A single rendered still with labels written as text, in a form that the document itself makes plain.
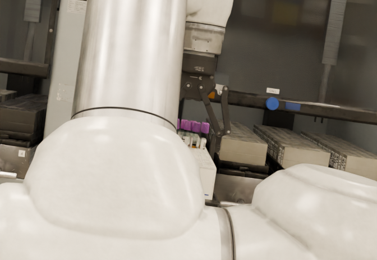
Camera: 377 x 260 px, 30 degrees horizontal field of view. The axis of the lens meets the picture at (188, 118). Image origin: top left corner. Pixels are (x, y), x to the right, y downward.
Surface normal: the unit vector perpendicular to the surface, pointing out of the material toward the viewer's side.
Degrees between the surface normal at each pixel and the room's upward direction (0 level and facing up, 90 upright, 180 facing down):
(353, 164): 90
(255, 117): 90
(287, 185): 43
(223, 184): 90
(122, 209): 60
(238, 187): 90
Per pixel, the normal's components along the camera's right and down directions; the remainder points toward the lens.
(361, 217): 0.20, -0.40
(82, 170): -0.08, -0.50
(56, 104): 0.04, 0.09
